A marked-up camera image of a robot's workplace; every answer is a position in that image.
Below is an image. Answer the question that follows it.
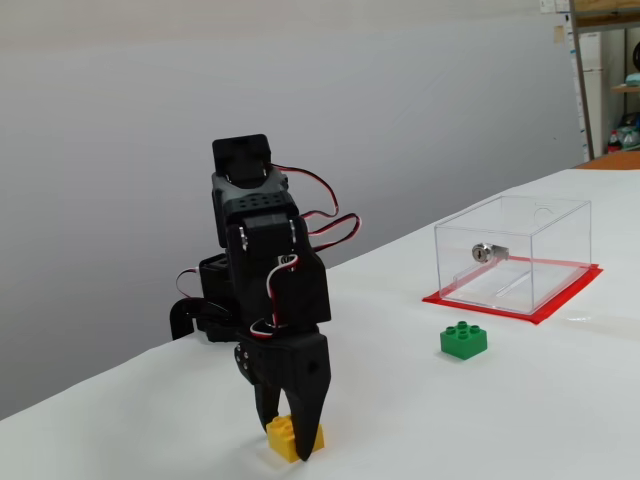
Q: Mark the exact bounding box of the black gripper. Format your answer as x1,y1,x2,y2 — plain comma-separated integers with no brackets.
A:
232,326,333,463

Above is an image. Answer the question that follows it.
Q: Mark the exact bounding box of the transparent acrylic box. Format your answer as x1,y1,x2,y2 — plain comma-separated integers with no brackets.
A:
433,194,593,316

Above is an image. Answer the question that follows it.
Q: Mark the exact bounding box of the metal shelf frame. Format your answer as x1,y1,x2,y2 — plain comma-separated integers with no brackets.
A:
568,0,640,161

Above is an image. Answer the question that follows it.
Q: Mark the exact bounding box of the red tape mat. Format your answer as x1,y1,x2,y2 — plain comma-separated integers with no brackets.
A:
422,255,604,327

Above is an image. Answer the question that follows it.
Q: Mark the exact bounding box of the black table clamp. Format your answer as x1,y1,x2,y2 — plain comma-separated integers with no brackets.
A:
169,298,207,342

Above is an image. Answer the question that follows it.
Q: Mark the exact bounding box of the silver cam lock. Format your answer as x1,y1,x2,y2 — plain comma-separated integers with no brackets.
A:
471,242,511,264

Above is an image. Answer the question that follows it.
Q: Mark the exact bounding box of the yellow lego brick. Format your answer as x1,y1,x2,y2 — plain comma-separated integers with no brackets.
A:
266,414,326,464

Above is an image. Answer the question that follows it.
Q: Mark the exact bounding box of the red white base cable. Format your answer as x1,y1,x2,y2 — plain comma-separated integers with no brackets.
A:
175,268,201,302

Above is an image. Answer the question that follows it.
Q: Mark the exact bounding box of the red white wrist servo cable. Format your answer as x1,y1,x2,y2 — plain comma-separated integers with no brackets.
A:
268,163,362,252

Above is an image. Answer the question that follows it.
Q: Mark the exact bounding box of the orange table top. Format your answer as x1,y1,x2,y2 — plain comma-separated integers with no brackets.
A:
573,149,640,172

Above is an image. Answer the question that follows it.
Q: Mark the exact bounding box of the green plastic bag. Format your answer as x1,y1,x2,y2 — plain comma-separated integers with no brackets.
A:
618,123,640,152

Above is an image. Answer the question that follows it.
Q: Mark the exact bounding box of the red white gripper servo cable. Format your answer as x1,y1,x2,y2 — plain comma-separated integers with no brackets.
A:
248,253,300,342

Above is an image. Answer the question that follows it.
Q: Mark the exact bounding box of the green lego brick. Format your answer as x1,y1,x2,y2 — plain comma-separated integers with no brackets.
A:
439,322,489,362

